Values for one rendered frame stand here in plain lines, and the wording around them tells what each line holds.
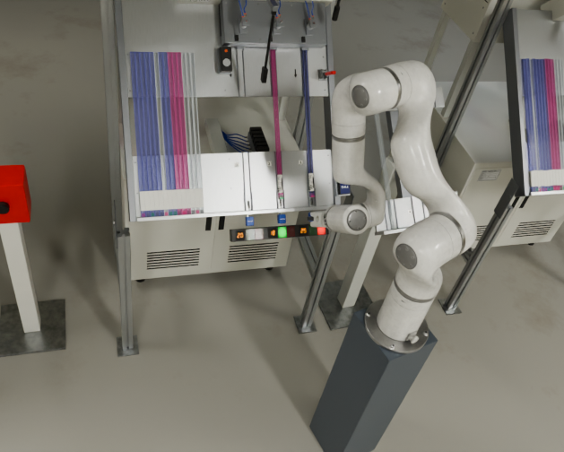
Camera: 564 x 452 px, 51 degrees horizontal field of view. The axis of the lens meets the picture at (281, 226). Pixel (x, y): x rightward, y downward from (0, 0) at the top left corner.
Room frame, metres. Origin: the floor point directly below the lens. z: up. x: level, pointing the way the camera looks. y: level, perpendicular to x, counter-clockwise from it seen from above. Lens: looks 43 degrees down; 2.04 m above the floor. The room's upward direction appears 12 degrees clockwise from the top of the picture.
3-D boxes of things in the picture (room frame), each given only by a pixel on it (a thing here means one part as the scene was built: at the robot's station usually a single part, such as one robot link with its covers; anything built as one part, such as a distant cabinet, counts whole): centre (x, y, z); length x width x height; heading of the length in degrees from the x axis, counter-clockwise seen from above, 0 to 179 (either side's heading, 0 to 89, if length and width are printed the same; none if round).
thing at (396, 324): (1.11, -0.39, 0.79); 0.19 x 0.19 x 0.18
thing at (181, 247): (2.00, 0.39, 0.31); 0.70 x 0.65 x 0.62; 113
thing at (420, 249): (1.08, -0.36, 1.00); 0.19 x 0.12 x 0.24; 137
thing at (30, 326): (1.29, 0.87, 0.39); 0.24 x 0.24 x 0.78; 23
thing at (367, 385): (1.11, -0.39, 0.35); 0.18 x 0.18 x 0.70; 37
